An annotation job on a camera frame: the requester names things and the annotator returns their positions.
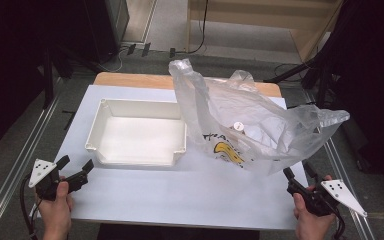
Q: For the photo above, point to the white plastic bin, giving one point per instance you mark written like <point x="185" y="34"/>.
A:
<point x="136" y="133"/>

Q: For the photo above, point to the person's left hand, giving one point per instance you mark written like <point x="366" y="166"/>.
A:
<point x="56" y="213"/>

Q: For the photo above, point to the white table mat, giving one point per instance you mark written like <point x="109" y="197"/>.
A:
<point x="166" y="196"/>

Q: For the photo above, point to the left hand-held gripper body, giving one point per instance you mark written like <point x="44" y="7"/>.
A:
<point x="41" y="170"/>

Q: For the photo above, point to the black metal stand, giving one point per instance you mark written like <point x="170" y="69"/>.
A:
<point x="48" y="80"/>
<point x="313" y="66"/>

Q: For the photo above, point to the light wooden furniture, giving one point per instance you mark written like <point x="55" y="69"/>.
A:
<point x="263" y="23"/>

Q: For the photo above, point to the aluminium floor rail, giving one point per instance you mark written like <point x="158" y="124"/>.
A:
<point x="16" y="166"/>
<point x="346" y="173"/>

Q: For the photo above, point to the black cabinet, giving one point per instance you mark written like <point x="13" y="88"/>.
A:
<point x="108" y="26"/>

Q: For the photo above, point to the clear plastic bag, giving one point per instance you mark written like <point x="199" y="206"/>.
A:
<point x="246" y="120"/>

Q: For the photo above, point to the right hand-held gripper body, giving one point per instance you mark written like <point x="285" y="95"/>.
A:
<point x="323" y="200"/>

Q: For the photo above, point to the person's right hand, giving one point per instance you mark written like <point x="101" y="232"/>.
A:
<point x="311" y="225"/>

